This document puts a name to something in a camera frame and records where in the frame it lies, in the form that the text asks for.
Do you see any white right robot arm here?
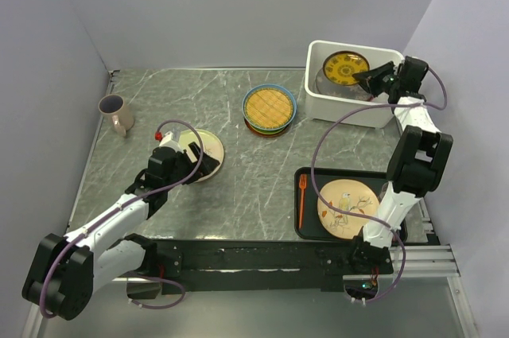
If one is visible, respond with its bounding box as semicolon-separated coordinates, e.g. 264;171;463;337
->
348;56;453;273

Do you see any blue plate with bamboo mat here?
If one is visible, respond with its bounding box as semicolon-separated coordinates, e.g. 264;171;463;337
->
242;84;297;130

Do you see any cream plate with branch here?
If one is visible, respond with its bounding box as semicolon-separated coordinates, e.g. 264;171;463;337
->
174;129;224;182

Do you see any pink mug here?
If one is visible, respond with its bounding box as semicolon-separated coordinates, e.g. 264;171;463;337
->
98;94;134;137

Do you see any orange plastic fork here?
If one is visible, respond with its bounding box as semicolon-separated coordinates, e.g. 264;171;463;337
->
298;174;307;229

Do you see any beige bird plate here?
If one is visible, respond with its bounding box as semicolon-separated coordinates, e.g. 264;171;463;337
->
317;179;379;239

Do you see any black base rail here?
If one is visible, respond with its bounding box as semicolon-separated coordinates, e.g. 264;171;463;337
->
126;234;394;292

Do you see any stack of coloured plates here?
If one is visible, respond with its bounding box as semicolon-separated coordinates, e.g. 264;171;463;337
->
244;119;290;138

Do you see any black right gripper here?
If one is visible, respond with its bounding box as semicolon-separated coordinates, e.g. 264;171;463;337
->
353;61;402;98

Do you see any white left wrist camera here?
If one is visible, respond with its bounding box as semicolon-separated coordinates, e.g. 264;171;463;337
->
155;130;184;153

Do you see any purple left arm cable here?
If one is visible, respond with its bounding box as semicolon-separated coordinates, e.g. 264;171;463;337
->
39;120;204;319

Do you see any white plastic bin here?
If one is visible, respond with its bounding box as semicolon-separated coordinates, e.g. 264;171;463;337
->
304;40;404;122

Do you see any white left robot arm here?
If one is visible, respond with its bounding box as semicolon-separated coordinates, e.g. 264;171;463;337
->
21;142;224;321

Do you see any grey reindeer plate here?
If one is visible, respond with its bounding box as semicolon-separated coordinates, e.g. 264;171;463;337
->
315;70;373;102

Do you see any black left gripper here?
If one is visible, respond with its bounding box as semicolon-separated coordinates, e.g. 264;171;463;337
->
164;142;219;190

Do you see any yellow black patterned plate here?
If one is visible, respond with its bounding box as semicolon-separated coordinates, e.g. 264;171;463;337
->
322;51;370;86

